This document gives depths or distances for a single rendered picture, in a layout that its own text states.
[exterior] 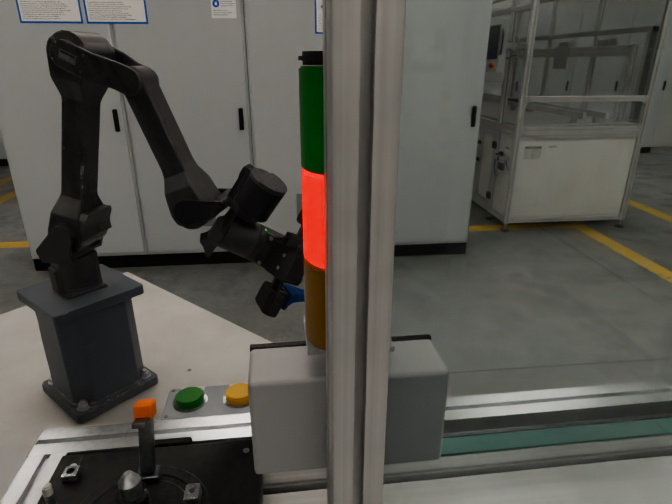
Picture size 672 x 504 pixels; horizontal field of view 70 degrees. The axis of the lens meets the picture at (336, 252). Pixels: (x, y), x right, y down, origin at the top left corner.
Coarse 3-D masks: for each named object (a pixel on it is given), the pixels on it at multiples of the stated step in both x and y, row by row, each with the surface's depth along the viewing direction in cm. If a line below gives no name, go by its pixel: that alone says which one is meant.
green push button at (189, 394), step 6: (180, 390) 69; (186, 390) 69; (192, 390) 69; (198, 390) 69; (180, 396) 68; (186, 396) 68; (192, 396) 68; (198, 396) 68; (180, 402) 67; (186, 402) 67; (192, 402) 67; (198, 402) 67; (180, 408) 67; (186, 408) 67; (192, 408) 67
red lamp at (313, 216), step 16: (304, 176) 24; (320, 176) 24; (304, 192) 25; (320, 192) 24; (304, 208) 25; (320, 208) 24; (304, 224) 26; (320, 224) 24; (304, 240) 26; (320, 240) 25; (304, 256) 26; (320, 256) 25
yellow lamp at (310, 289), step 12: (312, 276) 26; (324, 276) 25; (312, 288) 26; (324, 288) 26; (312, 300) 26; (324, 300) 26; (312, 312) 27; (324, 312) 26; (312, 324) 27; (324, 324) 26; (312, 336) 27; (324, 336) 27; (324, 348) 27
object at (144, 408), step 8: (144, 400) 52; (152, 400) 52; (136, 408) 51; (144, 408) 51; (152, 408) 51; (136, 416) 51; (144, 416) 51; (152, 416) 51; (136, 424) 49; (144, 424) 49; (152, 424) 52; (144, 432) 51; (152, 432) 52; (144, 440) 51; (152, 440) 52; (144, 448) 51; (152, 448) 52; (144, 456) 51; (152, 456) 52; (144, 464) 51; (152, 464) 52; (144, 472) 51
